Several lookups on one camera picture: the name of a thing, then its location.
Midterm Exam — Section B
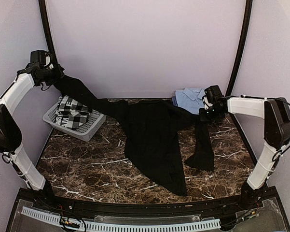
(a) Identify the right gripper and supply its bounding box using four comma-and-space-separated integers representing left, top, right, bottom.
199, 105, 223, 123

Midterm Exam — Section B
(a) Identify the grey plastic basket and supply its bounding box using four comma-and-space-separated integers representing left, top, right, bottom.
42, 103, 106, 142

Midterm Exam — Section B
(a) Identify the white slotted cable duct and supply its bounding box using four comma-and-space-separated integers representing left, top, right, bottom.
21, 206, 221, 232

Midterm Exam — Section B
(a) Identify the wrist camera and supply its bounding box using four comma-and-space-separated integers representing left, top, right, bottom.
203, 85, 224, 108
30, 50, 54, 69

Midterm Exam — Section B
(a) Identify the light blue folded shirt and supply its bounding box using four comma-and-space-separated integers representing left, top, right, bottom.
175, 87, 205, 115

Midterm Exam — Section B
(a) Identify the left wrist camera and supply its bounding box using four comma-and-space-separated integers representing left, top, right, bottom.
30, 50, 54, 69

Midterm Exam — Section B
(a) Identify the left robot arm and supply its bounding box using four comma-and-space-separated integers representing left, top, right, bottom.
0, 63, 64, 211

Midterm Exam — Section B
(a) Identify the black long sleeve shirt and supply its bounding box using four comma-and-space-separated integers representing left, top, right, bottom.
54, 76, 214, 196

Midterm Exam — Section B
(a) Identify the black front rail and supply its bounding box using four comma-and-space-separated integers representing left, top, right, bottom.
33, 193, 259, 219

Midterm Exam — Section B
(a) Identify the black white checkered shirt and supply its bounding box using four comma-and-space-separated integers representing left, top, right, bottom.
55, 95, 92, 131

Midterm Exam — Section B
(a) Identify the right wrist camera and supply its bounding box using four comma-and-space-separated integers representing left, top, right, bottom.
203, 85, 224, 108

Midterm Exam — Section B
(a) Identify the left black frame post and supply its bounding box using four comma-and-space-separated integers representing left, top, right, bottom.
38, 0, 63, 73

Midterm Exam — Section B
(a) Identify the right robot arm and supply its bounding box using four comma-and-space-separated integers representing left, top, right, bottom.
200, 95, 290, 191

